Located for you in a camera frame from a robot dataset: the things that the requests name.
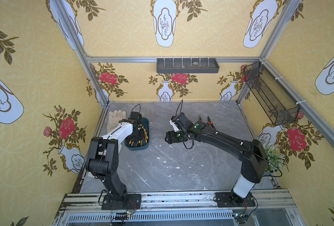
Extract beige work glove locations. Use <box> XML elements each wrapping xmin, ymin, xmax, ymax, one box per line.
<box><xmin>107</xmin><ymin>110</ymin><xmax>126</xmax><ymax>133</ymax></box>

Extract potted green plant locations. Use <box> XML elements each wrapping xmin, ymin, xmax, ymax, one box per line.
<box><xmin>264</xmin><ymin>145</ymin><xmax>285</xmax><ymax>173</ymax></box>

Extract black wire mesh basket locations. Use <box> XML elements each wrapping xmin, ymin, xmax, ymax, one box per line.
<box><xmin>243</xmin><ymin>62</ymin><xmax>300</xmax><ymax>126</ymax></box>

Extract orange black long-nose pliers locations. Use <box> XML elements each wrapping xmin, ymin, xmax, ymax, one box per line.
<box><xmin>207</xmin><ymin>116</ymin><xmax>215</xmax><ymax>129</ymax></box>

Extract aluminium corner frame post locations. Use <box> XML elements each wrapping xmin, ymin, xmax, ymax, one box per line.
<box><xmin>259</xmin><ymin>0</ymin><xmax>301</xmax><ymax>59</ymax></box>

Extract teal plastic storage box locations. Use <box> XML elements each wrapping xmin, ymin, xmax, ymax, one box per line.
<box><xmin>124</xmin><ymin>117</ymin><xmax>150</xmax><ymax>151</ymax></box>

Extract grey wall shelf tray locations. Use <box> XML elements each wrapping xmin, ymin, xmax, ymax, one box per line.
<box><xmin>156</xmin><ymin>57</ymin><xmax>220</xmax><ymax>74</ymax></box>

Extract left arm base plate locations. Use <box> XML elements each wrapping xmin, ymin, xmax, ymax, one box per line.
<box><xmin>101</xmin><ymin>194</ymin><xmax>141</xmax><ymax>211</ymax></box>

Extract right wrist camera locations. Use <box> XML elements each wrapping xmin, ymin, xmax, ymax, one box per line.
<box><xmin>169</xmin><ymin>113</ymin><xmax>194</xmax><ymax>132</ymax></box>

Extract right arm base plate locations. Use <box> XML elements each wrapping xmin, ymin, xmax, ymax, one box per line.
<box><xmin>215</xmin><ymin>192</ymin><xmax>256</xmax><ymax>208</ymax></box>

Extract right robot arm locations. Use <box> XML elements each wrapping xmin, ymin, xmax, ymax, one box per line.
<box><xmin>165</xmin><ymin>122</ymin><xmax>268</xmax><ymax>199</ymax></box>

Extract orange black combination pliers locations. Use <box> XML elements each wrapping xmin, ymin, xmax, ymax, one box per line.
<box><xmin>198</xmin><ymin>115</ymin><xmax>207</xmax><ymax>129</ymax></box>

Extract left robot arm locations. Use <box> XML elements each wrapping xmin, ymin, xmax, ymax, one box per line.
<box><xmin>85</xmin><ymin>119</ymin><xmax>147</xmax><ymax>203</ymax></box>

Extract aluminium front rail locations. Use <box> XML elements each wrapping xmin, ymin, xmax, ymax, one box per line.
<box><xmin>53</xmin><ymin>189</ymin><xmax>305</xmax><ymax>226</ymax></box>

